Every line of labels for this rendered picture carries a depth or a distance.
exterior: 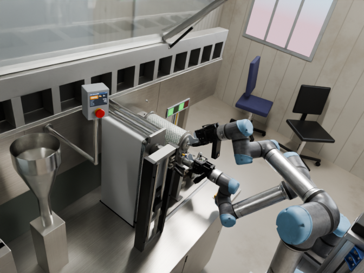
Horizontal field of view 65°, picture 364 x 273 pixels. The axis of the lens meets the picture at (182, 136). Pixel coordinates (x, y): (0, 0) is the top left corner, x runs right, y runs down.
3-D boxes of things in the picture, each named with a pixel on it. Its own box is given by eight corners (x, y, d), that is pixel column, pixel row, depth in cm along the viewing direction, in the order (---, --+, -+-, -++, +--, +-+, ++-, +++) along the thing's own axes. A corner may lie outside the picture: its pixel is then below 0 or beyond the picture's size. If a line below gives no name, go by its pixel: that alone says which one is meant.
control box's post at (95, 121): (95, 164, 102) (95, 116, 91) (92, 162, 103) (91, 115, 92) (98, 162, 103) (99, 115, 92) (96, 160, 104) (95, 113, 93)
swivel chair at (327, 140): (326, 166, 378) (363, 102, 325) (301, 182, 342) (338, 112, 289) (287, 141, 415) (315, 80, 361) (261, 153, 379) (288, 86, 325)
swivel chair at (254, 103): (271, 135, 422) (297, 70, 366) (249, 147, 386) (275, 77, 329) (239, 117, 453) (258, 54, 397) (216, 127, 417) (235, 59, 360)
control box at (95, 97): (89, 123, 88) (89, 94, 82) (82, 113, 92) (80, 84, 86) (111, 119, 92) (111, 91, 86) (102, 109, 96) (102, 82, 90)
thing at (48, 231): (47, 286, 114) (28, 182, 83) (28, 264, 120) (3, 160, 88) (77, 262, 124) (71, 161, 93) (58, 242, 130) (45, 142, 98)
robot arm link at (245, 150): (263, 161, 124) (259, 136, 125) (242, 164, 119) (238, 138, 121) (252, 162, 131) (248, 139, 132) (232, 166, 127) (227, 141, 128)
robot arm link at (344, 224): (324, 245, 152) (336, 228, 145) (314, 224, 163) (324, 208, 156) (345, 246, 153) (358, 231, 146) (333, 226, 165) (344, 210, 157)
